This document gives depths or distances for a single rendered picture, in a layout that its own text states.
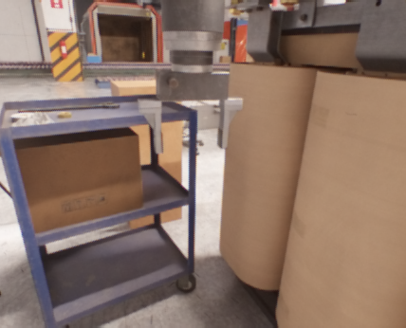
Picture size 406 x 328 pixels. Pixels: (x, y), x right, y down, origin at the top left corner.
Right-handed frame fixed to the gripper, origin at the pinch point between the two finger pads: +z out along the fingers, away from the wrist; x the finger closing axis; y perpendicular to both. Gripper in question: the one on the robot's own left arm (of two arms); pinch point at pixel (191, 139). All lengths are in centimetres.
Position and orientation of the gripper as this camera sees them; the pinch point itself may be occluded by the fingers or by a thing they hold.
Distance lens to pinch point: 56.9
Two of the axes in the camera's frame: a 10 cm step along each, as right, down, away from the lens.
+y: 2.9, 3.7, -8.8
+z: -0.3, 9.2, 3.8
